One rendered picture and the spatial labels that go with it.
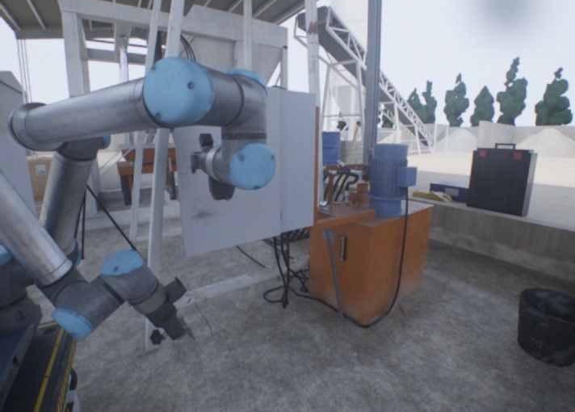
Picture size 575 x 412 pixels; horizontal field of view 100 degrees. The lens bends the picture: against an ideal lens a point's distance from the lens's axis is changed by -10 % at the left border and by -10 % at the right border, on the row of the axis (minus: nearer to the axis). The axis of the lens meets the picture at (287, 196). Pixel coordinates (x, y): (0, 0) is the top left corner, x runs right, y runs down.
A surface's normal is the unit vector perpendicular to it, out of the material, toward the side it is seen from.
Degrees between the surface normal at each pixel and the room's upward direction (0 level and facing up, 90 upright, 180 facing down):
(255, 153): 95
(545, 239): 90
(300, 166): 90
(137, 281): 92
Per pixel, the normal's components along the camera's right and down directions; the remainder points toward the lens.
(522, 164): -0.83, 0.11
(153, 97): -0.32, 0.18
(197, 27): 0.56, 0.17
